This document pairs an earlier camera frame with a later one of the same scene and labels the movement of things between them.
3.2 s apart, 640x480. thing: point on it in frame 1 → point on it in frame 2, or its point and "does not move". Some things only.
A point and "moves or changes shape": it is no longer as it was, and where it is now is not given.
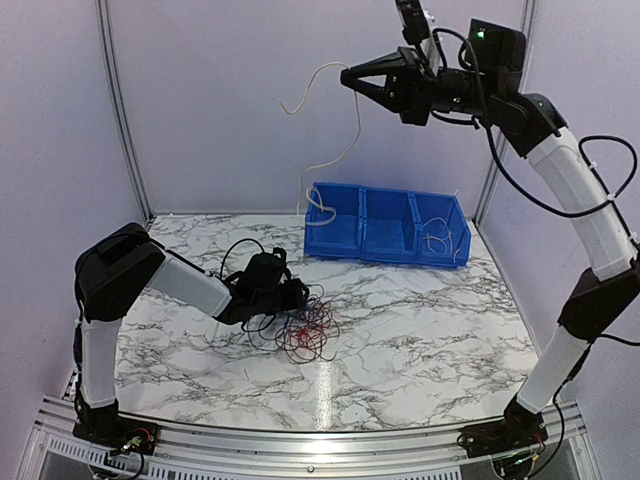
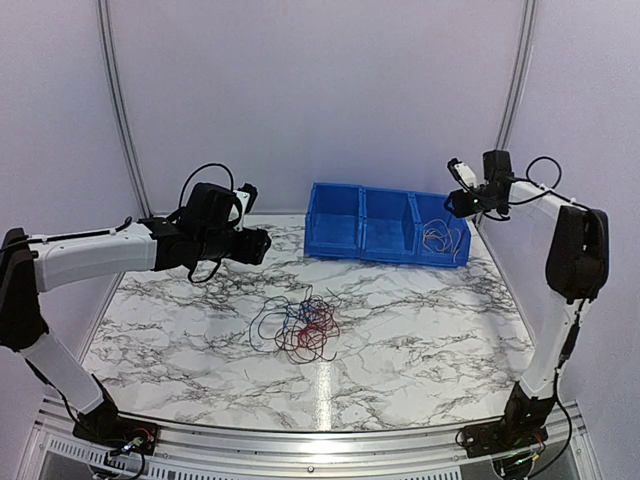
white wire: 322,207 → 440,238
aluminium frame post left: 115,84 does not move
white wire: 444,240 moves or changes shape
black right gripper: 411,84 → 460,209
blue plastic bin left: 333,221 does not move
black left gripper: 295,298 → 252,249
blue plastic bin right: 440,232 does not move
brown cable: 301,336 does not move
